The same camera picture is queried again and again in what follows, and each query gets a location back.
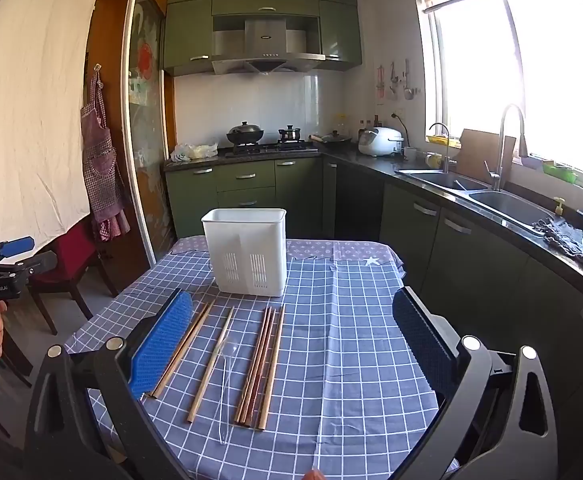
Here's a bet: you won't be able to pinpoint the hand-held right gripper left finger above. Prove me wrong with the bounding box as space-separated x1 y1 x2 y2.
24 287 194 480

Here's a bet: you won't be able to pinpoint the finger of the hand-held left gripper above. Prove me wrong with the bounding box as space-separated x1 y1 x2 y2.
0 236 35 266
1 251 58 286

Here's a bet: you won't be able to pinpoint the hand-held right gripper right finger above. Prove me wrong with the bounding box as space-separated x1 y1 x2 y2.
391 286 559 480

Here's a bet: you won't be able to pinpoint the translucent plastic spoon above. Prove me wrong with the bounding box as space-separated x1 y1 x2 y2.
216 340 237 444

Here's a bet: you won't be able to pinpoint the dark brown chopstick bundle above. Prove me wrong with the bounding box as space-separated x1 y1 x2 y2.
234 307 269 425

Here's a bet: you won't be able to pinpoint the dark wooden chopstick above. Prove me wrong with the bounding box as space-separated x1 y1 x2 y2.
248 307 277 427
258 305 286 431
241 307 273 426

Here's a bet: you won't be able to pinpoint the white plastic utensil holder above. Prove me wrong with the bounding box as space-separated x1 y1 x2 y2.
201 207 288 297

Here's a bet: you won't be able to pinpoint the red wooden chair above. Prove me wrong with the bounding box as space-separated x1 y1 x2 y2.
26 222 122 336

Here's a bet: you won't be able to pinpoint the blue checked tablecloth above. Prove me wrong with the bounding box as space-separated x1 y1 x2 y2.
64 237 465 480

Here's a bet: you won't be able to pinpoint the green long base cabinet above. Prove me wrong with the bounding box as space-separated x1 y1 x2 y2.
321 157 583 441

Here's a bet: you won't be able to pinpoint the checked purple apron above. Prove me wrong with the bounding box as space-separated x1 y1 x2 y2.
81 64 132 243

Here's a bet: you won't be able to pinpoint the white hanging sheet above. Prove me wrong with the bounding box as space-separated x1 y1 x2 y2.
0 0 97 246

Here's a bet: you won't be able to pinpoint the steel double sink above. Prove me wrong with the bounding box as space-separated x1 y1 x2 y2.
395 167 552 233

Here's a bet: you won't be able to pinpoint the crumpled dish rag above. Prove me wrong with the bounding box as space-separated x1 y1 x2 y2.
531 215 583 268

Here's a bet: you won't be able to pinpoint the black kitchen countertop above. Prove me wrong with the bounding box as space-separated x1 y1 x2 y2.
161 142 583 301

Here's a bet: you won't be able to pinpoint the small steel faucet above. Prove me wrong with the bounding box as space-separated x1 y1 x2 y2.
429 122 452 173

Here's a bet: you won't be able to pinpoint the glass sliding door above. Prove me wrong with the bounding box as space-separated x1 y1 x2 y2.
121 0 177 266

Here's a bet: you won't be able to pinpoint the wooden cutting board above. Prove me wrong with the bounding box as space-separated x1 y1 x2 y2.
455 129 517 186

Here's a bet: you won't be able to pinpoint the white plastic bag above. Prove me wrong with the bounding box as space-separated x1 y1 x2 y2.
170 141 219 162

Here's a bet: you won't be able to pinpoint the green drawer base cabinet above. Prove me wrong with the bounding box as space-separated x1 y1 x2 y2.
164 155 325 241

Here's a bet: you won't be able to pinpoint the white rice cooker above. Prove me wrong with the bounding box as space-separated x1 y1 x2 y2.
358 126 405 157

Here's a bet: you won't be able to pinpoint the green plastic basket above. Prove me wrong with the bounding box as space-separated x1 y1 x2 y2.
543 160 578 183

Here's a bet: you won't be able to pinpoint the tall steel faucet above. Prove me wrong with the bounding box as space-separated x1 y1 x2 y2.
484 104 528 192

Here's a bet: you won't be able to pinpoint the frying pan with lid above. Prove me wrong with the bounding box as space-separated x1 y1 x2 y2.
309 130 353 145

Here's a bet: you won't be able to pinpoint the gas stove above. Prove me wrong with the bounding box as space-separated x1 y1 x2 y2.
221 141 319 157

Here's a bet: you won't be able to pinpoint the black wok with lid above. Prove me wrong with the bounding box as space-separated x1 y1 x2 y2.
226 121 264 147

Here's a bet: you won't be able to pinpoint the green upper cabinets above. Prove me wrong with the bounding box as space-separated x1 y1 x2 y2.
162 0 365 77

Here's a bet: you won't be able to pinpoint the kitchen window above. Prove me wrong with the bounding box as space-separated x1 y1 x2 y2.
411 0 583 186

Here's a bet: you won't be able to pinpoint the steel range hood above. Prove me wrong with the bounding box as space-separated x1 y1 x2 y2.
211 15 327 77

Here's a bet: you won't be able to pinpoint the wall outlet with cord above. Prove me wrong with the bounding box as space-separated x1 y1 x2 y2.
390 110 412 148

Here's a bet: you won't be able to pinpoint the hanging wall utensils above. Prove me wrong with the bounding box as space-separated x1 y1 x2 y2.
375 60 422 106

